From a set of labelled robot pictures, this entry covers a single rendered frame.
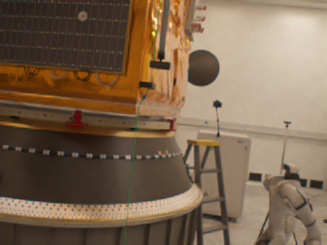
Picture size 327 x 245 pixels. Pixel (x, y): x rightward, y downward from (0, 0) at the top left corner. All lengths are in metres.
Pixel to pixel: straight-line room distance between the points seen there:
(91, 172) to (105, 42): 0.73
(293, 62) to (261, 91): 1.24
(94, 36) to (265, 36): 8.74
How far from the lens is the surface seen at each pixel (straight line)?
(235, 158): 5.92
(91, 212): 1.90
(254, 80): 9.99
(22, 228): 1.94
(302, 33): 10.48
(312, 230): 2.03
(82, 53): 1.76
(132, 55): 1.72
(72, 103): 1.81
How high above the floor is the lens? 1.78
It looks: 2 degrees down
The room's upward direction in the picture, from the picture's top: 6 degrees clockwise
